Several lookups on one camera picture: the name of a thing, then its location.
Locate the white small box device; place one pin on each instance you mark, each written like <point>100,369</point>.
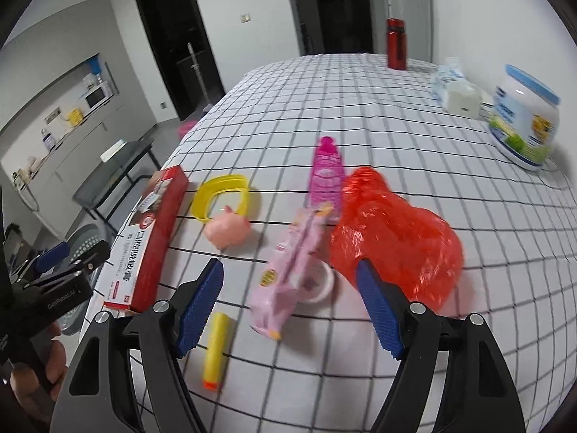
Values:
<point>462,98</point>

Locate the dark glass side table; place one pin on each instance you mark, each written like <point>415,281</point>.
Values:
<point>107,176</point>

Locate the white box on side table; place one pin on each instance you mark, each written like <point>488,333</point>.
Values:
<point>112,150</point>

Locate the yellow item on counter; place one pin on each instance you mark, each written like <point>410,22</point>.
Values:
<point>75,117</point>

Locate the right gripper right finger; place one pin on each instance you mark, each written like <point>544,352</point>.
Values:
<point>478,392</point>

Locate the grey kitchen cabinets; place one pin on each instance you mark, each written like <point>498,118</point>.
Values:
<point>45,72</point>

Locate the pink plastic stool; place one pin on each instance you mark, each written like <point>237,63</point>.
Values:
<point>185,127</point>

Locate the pink toy pig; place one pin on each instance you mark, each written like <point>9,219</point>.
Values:
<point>227,229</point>

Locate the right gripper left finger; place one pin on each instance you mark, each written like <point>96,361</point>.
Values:
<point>98,394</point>

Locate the red thermos bottle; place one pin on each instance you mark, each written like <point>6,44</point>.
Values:
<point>396,44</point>

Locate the pink snack wrapper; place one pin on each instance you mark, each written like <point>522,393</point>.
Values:
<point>273,299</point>

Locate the checkered white tablecloth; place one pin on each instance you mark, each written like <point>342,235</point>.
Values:
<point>428,197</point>

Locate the white plastic jar lid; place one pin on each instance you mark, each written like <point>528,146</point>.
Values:
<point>316,283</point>

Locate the red plastic bag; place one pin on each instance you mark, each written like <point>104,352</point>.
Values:
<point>409,246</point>

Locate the small bottle on counter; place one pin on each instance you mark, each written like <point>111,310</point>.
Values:
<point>48,140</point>

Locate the broom with blue head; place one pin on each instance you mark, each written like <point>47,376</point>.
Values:
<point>197,69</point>

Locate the red toothpaste box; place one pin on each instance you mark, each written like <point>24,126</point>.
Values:
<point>138,254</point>

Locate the yellow foam dart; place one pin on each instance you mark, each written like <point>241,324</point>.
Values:
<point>214,360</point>

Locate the white milk powder jar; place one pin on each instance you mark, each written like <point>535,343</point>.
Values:
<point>525,119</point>

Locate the blue white tissue pack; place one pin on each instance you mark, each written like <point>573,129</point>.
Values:
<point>446,73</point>

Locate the grey perforated laundry basket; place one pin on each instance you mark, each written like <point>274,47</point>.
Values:
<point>79,242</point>

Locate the pink plastic mesh cone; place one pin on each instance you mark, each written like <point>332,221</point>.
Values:
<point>326,177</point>

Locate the white microwave oven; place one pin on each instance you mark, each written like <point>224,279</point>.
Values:
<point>96,96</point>

